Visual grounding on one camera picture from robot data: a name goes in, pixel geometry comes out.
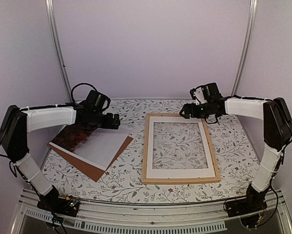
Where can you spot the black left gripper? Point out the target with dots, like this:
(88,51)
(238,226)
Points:
(108,124)

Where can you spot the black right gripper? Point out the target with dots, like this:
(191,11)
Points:
(193,114)

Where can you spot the photo with white border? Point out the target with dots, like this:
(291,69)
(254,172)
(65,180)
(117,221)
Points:
(98,149)

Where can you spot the white photo mat board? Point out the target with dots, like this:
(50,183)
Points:
(177,150)

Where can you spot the light wooden picture frame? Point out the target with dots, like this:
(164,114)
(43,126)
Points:
(180,176)

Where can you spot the clear acrylic sheet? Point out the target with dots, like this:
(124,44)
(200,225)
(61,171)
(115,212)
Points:
(178,146)

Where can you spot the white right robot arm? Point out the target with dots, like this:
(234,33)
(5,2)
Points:
(277,127)

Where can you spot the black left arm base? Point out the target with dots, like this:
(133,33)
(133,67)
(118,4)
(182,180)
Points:
(51,201)

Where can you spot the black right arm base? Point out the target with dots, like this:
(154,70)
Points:
(253,202)

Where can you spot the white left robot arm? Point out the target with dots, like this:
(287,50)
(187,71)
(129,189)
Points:
(18,123)

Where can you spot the brown backing board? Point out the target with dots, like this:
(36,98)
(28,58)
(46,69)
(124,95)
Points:
(93,172)

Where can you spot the floral patterned table cover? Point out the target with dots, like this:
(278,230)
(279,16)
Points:
(237,162)

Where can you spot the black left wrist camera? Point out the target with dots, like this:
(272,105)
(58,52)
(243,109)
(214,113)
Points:
(97,101)

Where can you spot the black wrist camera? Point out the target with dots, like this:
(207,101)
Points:
(205,93)
(97,101)

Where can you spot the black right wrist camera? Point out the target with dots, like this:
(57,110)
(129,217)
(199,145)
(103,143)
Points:
(205,93)

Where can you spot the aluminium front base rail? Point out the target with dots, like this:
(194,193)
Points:
(99,217)

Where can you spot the right aluminium corner post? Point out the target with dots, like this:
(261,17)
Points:
(246,46)

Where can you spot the aluminium corner post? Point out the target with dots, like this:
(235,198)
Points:
(246,46)
(58,51)

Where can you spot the left aluminium corner post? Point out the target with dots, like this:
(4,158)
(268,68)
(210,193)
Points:
(58,51)

